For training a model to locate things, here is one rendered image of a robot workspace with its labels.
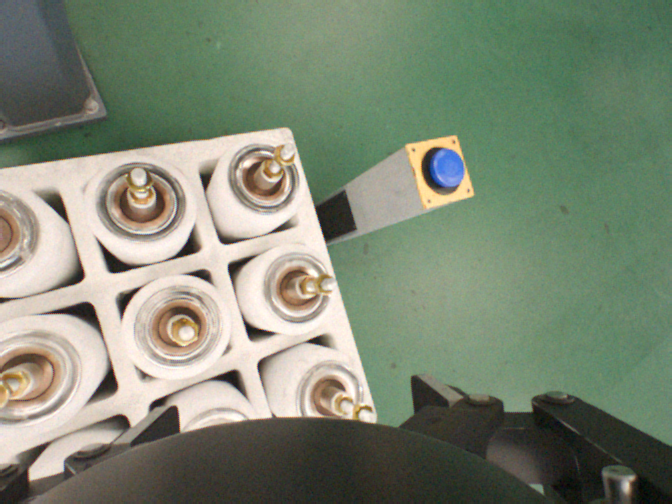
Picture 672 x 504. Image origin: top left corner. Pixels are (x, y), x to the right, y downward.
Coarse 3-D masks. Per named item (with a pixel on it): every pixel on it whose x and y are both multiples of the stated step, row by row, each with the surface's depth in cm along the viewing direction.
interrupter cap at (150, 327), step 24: (168, 288) 36; (192, 288) 37; (144, 312) 36; (168, 312) 37; (192, 312) 37; (216, 312) 38; (144, 336) 35; (168, 336) 36; (216, 336) 38; (168, 360) 36; (192, 360) 37
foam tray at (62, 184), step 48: (192, 144) 46; (48, 192) 41; (96, 240) 41; (192, 240) 53; (288, 240) 50; (96, 288) 41; (336, 288) 51; (240, 336) 46; (288, 336) 48; (336, 336) 50; (144, 384) 41; (192, 384) 43; (240, 384) 49; (48, 432) 38
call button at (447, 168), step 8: (440, 152) 42; (448, 152) 42; (456, 152) 43; (432, 160) 42; (440, 160) 41; (448, 160) 42; (456, 160) 42; (432, 168) 41; (440, 168) 41; (448, 168) 42; (456, 168) 42; (464, 168) 43; (432, 176) 42; (440, 176) 41; (448, 176) 42; (456, 176) 42; (440, 184) 42; (448, 184) 42; (456, 184) 42
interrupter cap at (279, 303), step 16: (288, 256) 41; (304, 256) 42; (272, 272) 41; (288, 272) 41; (304, 272) 42; (320, 272) 43; (272, 288) 40; (272, 304) 40; (288, 304) 41; (304, 304) 42; (320, 304) 42; (288, 320) 41; (304, 320) 41
